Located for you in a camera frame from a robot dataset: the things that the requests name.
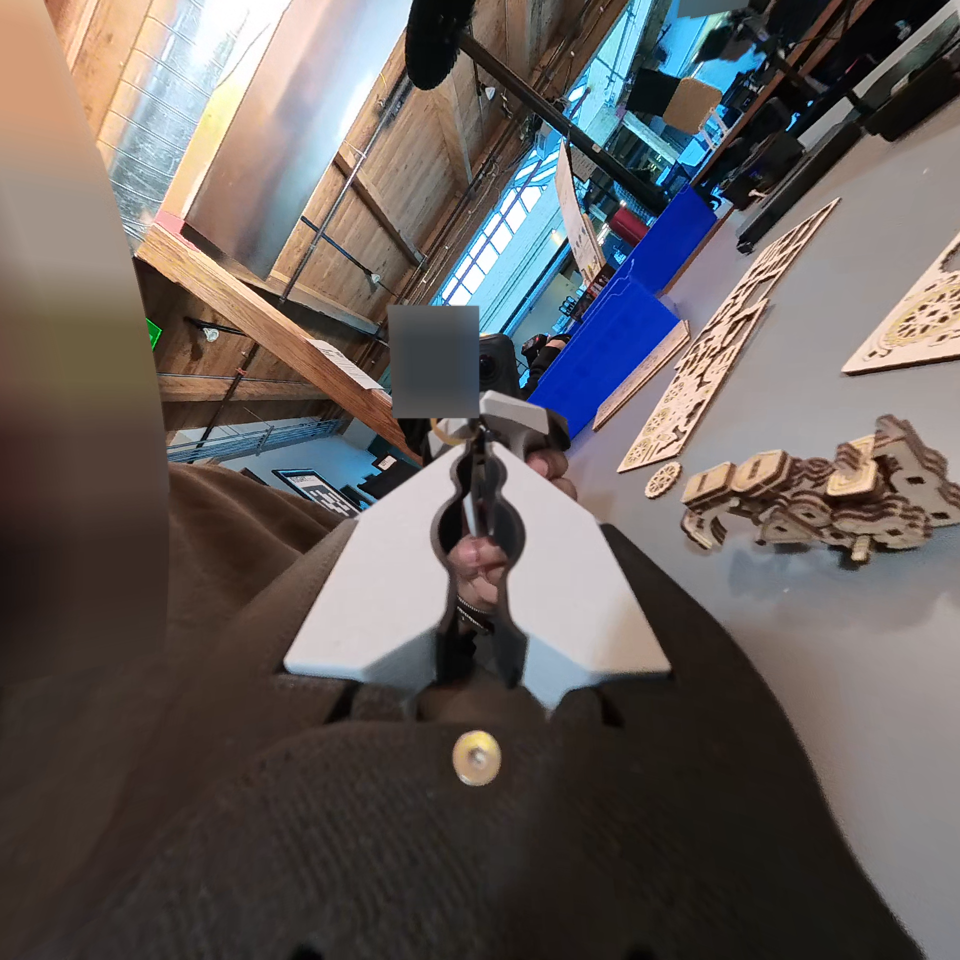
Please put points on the silver ventilation duct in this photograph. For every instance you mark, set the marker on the silver ventilation duct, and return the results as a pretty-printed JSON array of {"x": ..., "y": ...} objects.
[{"x": 187, "y": 90}]

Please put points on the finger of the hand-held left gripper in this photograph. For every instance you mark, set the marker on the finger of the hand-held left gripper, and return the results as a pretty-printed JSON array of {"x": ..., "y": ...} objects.
[{"x": 517, "y": 420}]

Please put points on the yellow rubber band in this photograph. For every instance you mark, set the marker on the yellow rubber band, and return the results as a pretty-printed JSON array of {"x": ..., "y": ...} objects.
[{"x": 442, "y": 433}]

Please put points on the hanging wooden board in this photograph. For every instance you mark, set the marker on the hanging wooden board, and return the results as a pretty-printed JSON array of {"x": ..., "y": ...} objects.
[{"x": 577, "y": 210}]

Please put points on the red cylinder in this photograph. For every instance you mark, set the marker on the red cylinder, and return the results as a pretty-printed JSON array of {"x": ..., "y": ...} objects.
[{"x": 626, "y": 223}]

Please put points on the person's left hand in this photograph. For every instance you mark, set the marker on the person's left hand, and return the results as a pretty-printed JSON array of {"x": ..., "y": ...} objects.
[{"x": 480, "y": 562}]

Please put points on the blue plastic bin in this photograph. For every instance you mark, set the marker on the blue plastic bin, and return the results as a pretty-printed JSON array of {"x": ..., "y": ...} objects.
[
  {"x": 675, "y": 232},
  {"x": 615, "y": 337}
]

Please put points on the wooden mechanical model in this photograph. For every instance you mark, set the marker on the wooden mechanical model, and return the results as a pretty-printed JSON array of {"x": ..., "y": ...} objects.
[{"x": 825, "y": 495}]

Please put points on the black steel pillar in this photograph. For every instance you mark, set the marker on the black steel pillar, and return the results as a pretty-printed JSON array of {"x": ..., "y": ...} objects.
[{"x": 555, "y": 120}]

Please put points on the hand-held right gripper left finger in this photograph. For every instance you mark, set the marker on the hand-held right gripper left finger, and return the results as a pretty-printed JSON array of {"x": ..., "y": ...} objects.
[{"x": 375, "y": 600}]

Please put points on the small wooden gear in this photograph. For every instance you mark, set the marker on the small wooden gear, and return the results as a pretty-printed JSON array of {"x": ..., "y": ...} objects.
[{"x": 664, "y": 480}]

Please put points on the black bar device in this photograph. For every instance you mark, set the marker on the black bar device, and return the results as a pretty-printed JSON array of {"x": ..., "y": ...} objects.
[{"x": 795, "y": 191}]

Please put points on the plywood board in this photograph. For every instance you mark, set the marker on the plywood board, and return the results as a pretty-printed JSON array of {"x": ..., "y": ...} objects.
[{"x": 645, "y": 379}]

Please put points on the brown cork panel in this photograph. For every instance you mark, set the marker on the brown cork panel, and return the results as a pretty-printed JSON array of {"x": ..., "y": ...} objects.
[{"x": 691, "y": 103}]

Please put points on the grey desk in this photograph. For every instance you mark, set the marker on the grey desk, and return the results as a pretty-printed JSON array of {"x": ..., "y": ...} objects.
[{"x": 862, "y": 675}]

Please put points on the black framed poster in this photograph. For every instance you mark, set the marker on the black framed poster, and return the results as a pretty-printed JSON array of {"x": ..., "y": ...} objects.
[{"x": 322, "y": 493}]

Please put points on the green exit sign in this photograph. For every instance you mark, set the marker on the green exit sign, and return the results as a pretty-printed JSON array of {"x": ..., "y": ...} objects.
[{"x": 153, "y": 334}]

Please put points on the silver wristband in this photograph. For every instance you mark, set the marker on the silver wristband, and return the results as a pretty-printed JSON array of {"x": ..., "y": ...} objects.
[{"x": 472, "y": 616}]

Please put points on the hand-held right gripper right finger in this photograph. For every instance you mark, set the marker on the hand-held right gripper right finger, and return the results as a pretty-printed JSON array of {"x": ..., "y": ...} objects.
[{"x": 585, "y": 600}]

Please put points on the person's brown sweater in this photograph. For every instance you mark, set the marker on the person's brown sweater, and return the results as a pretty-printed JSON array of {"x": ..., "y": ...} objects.
[{"x": 240, "y": 540}]

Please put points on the wooden puzzle sheet round holes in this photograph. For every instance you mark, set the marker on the wooden puzzle sheet round holes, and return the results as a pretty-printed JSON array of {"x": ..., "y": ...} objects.
[{"x": 922, "y": 322}]

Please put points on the dark flat stand base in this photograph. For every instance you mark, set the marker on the dark flat stand base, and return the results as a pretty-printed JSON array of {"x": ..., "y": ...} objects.
[{"x": 919, "y": 97}]

